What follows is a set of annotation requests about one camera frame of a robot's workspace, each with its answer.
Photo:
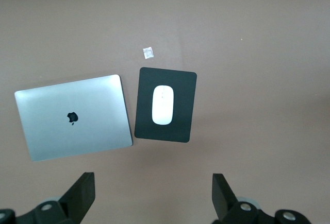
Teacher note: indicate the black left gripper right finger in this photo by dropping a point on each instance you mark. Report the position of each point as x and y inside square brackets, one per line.
[227, 203]

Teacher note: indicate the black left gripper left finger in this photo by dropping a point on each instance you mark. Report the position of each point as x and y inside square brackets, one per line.
[77, 200]

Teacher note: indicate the white computer mouse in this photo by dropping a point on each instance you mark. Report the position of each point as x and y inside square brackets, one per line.
[162, 105]

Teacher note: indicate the black mouse pad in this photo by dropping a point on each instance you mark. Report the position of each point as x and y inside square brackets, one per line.
[183, 110]

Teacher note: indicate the silver apple laptop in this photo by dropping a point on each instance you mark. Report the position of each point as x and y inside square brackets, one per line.
[77, 131]

